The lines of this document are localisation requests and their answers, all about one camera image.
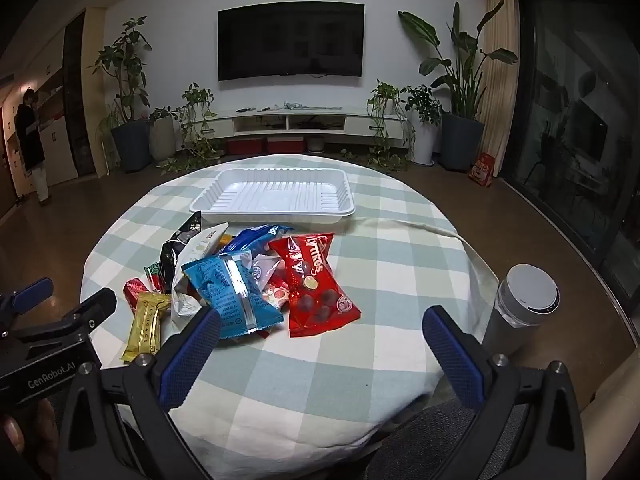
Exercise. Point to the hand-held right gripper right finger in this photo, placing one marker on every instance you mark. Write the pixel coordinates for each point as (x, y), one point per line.
(452, 355)

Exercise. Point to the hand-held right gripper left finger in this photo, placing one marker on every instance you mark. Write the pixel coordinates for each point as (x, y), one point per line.
(192, 355)

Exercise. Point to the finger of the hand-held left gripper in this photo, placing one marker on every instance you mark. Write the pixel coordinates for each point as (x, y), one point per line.
(32, 292)
(95, 310)

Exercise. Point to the small red foil packet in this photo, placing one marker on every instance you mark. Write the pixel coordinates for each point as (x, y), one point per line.
(134, 292)

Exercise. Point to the gold bar packet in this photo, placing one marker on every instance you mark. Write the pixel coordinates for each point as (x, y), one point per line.
(145, 325)

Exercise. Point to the red green snack packet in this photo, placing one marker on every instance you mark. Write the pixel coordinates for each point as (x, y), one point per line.
(155, 275)

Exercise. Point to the light blue snack packet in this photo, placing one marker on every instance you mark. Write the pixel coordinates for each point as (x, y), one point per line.
(225, 285)

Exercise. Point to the black snack packet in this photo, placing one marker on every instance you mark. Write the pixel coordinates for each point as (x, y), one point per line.
(172, 255)

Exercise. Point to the white silver snack packet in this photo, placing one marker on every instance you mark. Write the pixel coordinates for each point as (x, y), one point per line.
(197, 249)

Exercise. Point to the dark blue snack packet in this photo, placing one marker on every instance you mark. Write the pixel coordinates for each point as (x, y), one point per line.
(250, 239)

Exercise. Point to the red chocolate ball packet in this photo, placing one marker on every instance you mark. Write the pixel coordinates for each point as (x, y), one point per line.
(310, 285)

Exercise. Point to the white plastic tray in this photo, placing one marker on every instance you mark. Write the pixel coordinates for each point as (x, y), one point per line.
(272, 197)

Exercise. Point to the person's left hand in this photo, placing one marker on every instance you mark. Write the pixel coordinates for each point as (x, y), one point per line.
(15, 435)

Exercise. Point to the grey fabric chair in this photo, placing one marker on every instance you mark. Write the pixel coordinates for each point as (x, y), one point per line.
(440, 435)

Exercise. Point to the cream sofa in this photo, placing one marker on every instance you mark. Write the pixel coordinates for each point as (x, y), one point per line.
(612, 400)

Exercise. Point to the tall plant in dark pot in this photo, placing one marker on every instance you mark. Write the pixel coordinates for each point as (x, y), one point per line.
(131, 145)

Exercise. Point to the plant in ribbed white pot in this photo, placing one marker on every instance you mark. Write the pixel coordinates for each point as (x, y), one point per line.
(162, 140)

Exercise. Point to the red paper bag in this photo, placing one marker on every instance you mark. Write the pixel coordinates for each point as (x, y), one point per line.
(481, 171)

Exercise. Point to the large-leaf plant in blue pot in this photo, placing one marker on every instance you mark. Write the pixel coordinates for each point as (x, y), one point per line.
(460, 140)

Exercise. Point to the small tree in white pot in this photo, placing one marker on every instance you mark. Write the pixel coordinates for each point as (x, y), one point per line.
(425, 140)

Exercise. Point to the trailing vine plant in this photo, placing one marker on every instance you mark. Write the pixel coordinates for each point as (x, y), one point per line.
(197, 105)

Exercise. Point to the small white pot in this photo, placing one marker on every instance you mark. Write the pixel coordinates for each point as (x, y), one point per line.
(316, 145)

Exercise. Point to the glass sliding door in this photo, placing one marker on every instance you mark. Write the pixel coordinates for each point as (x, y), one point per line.
(575, 135)

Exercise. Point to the white television console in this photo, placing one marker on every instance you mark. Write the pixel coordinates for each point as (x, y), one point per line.
(320, 122)

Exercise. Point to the trailing plant on console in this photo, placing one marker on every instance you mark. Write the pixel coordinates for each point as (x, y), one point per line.
(382, 95)

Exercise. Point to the crumpled light cloth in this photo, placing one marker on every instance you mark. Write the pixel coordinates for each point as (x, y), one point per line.
(296, 105)

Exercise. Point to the beige curtain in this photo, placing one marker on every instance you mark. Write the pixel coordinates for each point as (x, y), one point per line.
(500, 20)

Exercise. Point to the white wall cabinet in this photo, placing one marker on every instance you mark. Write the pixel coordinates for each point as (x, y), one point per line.
(55, 155)

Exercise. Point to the dark wall column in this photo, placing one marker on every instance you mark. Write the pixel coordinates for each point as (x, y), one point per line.
(77, 110)

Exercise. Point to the wall television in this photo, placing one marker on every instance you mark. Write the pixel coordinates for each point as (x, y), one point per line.
(290, 40)

